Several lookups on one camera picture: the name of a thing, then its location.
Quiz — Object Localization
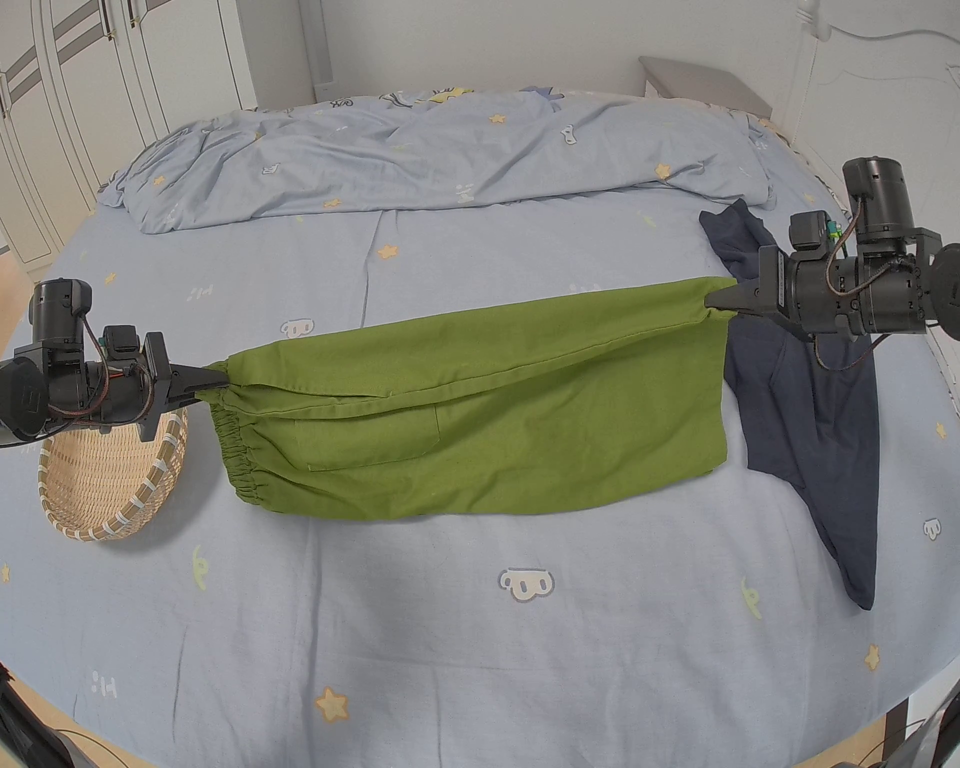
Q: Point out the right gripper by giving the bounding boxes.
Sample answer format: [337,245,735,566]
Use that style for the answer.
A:
[757,245,858,343]

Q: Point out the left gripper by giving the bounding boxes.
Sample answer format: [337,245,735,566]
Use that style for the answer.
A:
[96,329,176,444]

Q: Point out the green shorts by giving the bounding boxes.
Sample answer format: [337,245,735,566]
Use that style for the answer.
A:
[201,276,740,521]

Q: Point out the round woven basket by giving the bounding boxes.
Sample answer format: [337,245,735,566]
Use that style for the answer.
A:
[36,408,189,543]

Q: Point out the dark blue garment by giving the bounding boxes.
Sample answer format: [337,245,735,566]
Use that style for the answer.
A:
[697,198,881,610]

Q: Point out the grey bedside table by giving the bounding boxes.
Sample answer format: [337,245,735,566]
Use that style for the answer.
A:
[637,56,774,121]

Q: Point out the white wardrobe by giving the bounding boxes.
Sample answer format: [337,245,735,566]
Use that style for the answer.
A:
[0,0,261,286]

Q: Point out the pale blue quilt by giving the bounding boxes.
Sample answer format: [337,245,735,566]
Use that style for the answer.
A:
[97,84,778,236]

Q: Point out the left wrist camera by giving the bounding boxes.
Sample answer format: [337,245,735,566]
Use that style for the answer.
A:
[99,324,147,370]

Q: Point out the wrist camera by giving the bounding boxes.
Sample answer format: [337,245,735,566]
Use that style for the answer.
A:
[99,324,147,370]
[787,211,840,262]

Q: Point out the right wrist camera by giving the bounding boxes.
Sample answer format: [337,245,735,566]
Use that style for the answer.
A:
[787,211,840,262]

